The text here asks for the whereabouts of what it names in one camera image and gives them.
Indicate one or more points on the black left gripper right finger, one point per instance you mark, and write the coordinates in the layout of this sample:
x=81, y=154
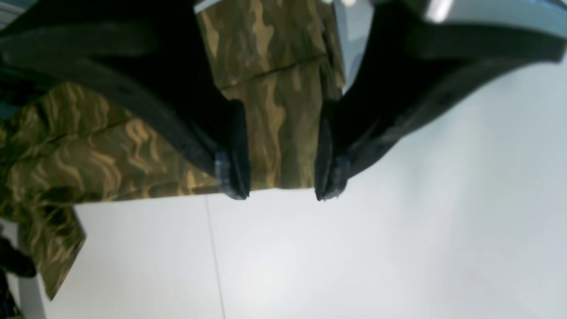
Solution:
x=422, y=57

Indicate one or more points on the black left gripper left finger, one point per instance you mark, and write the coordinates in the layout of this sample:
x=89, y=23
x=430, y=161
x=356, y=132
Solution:
x=148, y=57

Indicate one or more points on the camouflage T-shirt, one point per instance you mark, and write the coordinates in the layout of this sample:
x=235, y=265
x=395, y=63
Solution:
x=282, y=58

